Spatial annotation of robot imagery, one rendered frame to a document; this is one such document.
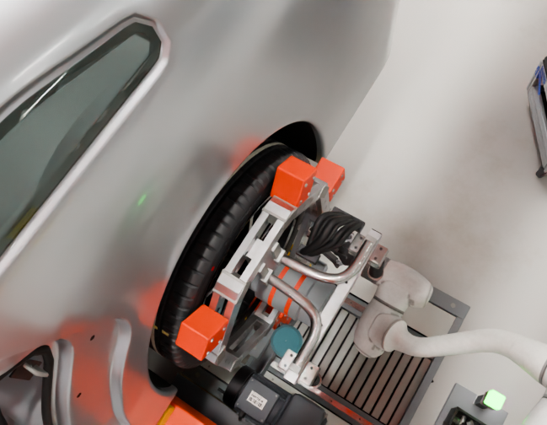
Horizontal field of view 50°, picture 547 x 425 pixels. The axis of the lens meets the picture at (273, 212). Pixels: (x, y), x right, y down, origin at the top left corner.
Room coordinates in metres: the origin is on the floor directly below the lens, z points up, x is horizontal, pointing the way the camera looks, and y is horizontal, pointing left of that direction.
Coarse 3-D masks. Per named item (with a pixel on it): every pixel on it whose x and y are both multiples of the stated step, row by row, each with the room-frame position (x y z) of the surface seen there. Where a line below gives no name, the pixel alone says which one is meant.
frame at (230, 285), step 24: (312, 192) 0.54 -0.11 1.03; (264, 216) 0.49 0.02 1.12; (288, 216) 0.47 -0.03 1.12; (312, 216) 0.58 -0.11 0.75; (264, 240) 0.43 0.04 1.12; (240, 264) 0.40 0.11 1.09; (216, 288) 0.36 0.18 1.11; (240, 288) 0.34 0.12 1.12; (264, 312) 0.38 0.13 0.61; (240, 336) 0.32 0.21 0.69; (216, 360) 0.24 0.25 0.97; (240, 360) 0.25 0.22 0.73
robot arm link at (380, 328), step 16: (368, 304) 0.30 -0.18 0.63; (384, 304) 0.28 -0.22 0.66; (368, 320) 0.25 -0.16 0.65; (384, 320) 0.23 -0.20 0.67; (400, 320) 0.22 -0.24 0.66; (368, 336) 0.21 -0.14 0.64; (384, 336) 0.19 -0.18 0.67; (400, 336) 0.17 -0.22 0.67; (416, 336) 0.16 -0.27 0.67; (432, 336) 0.14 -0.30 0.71; (448, 336) 0.13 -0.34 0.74; (464, 336) 0.11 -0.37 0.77; (480, 336) 0.09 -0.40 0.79; (496, 336) 0.08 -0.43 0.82; (512, 336) 0.07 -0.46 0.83; (368, 352) 0.17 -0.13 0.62; (416, 352) 0.12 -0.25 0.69; (432, 352) 0.10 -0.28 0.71; (448, 352) 0.09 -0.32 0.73; (464, 352) 0.07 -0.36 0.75; (496, 352) 0.05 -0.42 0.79; (512, 352) 0.03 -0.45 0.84; (528, 352) 0.02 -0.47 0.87; (544, 352) 0.01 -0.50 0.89; (528, 368) -0.01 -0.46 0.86; (544, 368) -0.03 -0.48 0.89
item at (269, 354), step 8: (312, 264) 0.60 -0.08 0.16; (320, 264) 0.59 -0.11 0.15; (264, 352) 0.34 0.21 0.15; (272, 352) 0.33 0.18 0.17; (248, 360) 0.33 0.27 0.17; (256, 360) 0.32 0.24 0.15; (264, 360) 0.31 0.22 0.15; (272, 360) 0.31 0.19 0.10; (256, 368) 0.30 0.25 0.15; (264, 368) 0.28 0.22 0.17
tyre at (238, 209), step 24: (264, 144) 0.69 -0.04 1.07; (240, 168) 0.61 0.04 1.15; (264, 168) 0.60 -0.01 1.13; (240, 192) 0.54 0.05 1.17; (264, 192) 0.54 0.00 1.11; (216, 216) 0.50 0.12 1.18; (240, 216) 0.49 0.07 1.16; (192, 240) 0.47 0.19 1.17; (216, 240) 0.45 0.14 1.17; (288, 240) 0.57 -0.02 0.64; (192, 264) 0.42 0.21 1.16; (216, 264) 0.41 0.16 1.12; (168, 288) 0.40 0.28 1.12; (192, 288) 0.37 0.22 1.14; (168, 312) 0.35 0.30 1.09; (192, 312) 0.34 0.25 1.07; (168, 336) 0.31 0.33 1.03; (192, 360) 0.28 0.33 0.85
